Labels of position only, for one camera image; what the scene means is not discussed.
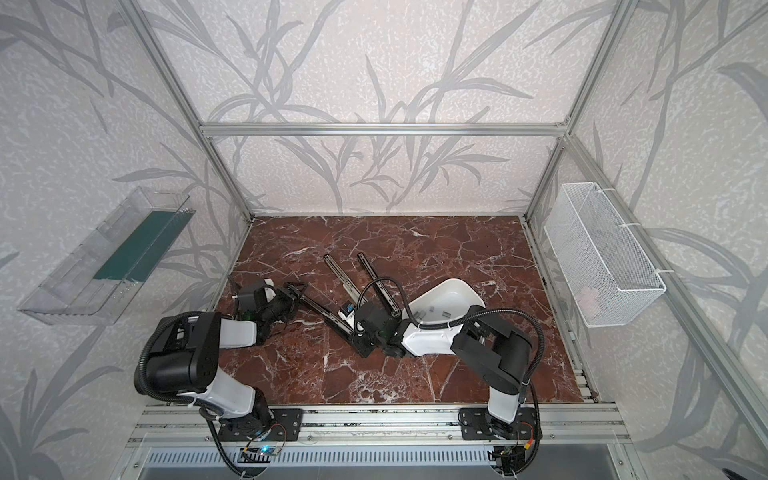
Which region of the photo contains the beige stapler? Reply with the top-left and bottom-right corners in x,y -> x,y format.
323,254 -> 361,302

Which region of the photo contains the white wire basket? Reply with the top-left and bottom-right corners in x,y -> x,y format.
544,182 -> 667,328

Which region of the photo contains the aluminium front rail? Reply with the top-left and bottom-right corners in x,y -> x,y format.
126,403 -> 631,447

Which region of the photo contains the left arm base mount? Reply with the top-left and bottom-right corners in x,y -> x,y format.
218,408 -> 304,442

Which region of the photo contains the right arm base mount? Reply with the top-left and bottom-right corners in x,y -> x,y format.
458,406 -> 542,441

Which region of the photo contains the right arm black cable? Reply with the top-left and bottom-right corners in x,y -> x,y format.
353,277 -> 546,385

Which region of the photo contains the black stapler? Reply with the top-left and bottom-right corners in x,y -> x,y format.
357,252 -> 402,319
283,282 -> 352,339

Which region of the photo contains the clear plastic wall bin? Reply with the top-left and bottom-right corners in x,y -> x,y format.
19,187 -> 196,325

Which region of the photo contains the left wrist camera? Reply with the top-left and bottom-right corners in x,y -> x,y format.
254,278 -> 275,293

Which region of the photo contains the white oval tray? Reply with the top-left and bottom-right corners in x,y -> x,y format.
409,278 -> 485,329

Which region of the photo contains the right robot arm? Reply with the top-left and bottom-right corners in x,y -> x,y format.
347,296 -> 546,425

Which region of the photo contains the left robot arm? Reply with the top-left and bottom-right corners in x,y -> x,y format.
134,279 -> 307,427

